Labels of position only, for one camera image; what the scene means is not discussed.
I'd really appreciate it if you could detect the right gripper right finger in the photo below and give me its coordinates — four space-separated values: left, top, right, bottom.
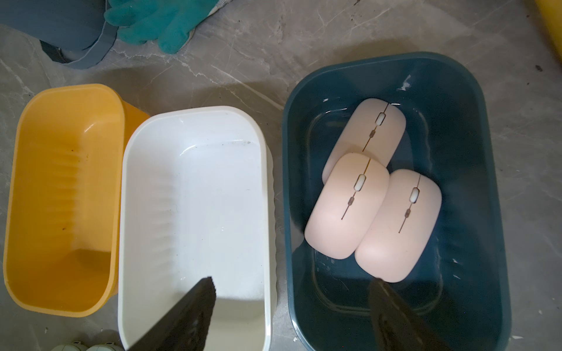
368 278 450 350

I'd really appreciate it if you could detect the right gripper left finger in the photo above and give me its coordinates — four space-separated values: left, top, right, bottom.
130 276 217 351

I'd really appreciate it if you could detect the pink mouse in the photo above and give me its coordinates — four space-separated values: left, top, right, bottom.
322 98 406 182
304 153 389 260
354 169 442 283

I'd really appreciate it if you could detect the light blue mouse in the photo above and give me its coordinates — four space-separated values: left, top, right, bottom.
51 342 89 351
86 342 124 351

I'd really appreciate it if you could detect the teal storage box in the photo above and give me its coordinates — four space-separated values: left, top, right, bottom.
282 52 511 350

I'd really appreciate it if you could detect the white storage box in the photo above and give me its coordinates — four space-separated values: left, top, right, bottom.
118 106 277 350

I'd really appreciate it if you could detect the yellow storage box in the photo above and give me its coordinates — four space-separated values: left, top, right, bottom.
3 84 148 317

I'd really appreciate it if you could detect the green rubber glove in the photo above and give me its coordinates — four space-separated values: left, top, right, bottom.
104 0 230 54

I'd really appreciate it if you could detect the potted green plant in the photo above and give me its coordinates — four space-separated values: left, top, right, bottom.
1 0 117 70

